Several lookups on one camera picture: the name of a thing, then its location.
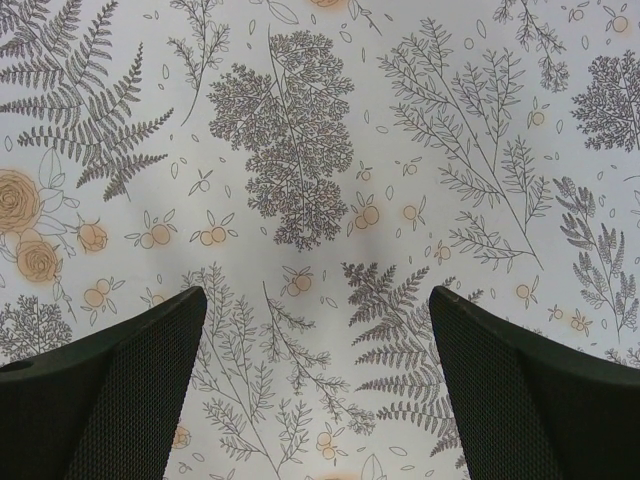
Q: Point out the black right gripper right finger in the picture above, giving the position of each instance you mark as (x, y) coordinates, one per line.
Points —
(527, 407)

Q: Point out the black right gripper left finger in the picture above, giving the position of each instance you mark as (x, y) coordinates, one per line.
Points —
(105, 406)

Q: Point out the floral patterned tablecloth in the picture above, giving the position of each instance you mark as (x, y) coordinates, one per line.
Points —
(317, 167)

